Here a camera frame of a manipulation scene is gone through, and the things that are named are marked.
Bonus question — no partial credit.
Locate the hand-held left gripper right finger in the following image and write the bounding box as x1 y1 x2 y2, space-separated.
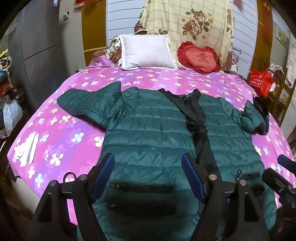
181 153 270 241

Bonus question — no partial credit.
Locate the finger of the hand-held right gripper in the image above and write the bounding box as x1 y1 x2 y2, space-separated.
262 169 296 197
277 155 296 168

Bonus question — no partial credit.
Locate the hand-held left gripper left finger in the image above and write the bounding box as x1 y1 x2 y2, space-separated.
27 153 115 241

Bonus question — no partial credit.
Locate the dark green puffer jacket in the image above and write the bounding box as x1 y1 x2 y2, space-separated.
57 81 278 241

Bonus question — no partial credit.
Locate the purple floral bed sheet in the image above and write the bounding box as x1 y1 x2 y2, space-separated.
7 57 296 232

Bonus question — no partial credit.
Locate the wooden shelf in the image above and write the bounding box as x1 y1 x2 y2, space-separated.
268 62 296 127

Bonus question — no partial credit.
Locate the white paper sheet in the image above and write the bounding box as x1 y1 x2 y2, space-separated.
14 132 40 167

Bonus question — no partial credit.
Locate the red shopping bag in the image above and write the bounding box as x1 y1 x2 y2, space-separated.
248 68 274 98

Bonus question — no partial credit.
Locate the white plastic bag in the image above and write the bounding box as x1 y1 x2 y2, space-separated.
2 96 23 132

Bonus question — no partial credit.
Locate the red heart-shaped pillow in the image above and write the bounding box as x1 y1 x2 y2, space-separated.
177 41 221 75

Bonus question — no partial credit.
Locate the white square pillow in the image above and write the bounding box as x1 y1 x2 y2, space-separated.
118 34 178 70

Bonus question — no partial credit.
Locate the pile of colourful goods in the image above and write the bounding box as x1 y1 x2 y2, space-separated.
0 50 26 98

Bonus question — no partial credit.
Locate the grey refrigerator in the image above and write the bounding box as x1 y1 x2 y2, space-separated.
7 0 86 109

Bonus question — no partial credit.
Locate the beige floral blanket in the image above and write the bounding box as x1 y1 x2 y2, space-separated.
139 0 234 70

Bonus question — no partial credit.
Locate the wall picture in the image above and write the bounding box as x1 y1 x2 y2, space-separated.
275 25 290 48

